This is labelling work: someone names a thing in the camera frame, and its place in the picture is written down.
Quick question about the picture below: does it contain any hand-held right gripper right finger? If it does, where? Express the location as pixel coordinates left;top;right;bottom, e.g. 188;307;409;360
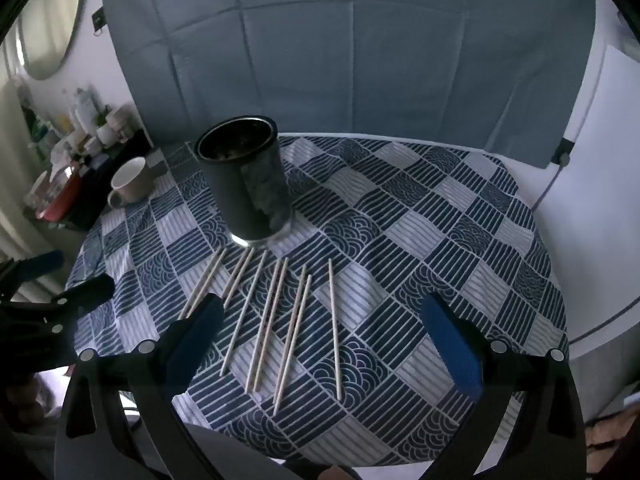
415;292;586;480

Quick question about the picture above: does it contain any red bowl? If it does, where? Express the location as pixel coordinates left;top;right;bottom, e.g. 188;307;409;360
35;170;83;222

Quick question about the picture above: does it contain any beige ceramic mug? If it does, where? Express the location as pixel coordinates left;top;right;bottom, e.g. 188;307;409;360
107;156;161;209

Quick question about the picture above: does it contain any row of pale chopsticks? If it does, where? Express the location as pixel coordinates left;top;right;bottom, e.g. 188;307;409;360
177;247;346;417

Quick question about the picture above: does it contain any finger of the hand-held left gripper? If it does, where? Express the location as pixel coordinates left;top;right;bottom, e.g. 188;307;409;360
0;274;117;343
0;251;65;283

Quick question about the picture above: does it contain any black metal tumbler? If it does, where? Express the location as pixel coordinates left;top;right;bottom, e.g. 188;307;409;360
194;116;293;247

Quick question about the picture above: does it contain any person's left hand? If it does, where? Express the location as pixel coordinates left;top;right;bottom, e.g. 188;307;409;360
5;379;57;427

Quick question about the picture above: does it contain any blue-grey backdrop cloth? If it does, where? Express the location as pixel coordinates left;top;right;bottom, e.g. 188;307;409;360
100;0;598;168

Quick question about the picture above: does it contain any blue white patterned tablecloth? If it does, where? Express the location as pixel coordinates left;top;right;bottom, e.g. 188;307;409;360
65;132;571;466

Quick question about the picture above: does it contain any dark side cabinet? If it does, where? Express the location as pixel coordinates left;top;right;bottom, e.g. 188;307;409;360
65;132;166;231

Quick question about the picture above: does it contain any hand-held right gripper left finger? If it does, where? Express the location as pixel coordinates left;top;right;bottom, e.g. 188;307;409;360
54;294;226;480

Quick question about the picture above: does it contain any cluster of toiletry bottles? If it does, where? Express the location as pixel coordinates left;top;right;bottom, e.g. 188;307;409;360
17;80;141;161

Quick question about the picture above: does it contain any round wall mirror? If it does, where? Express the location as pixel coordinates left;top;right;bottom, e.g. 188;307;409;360
19;0;90;81

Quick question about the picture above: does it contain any grey cable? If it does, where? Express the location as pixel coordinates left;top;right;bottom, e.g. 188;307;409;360
531;160;568;213

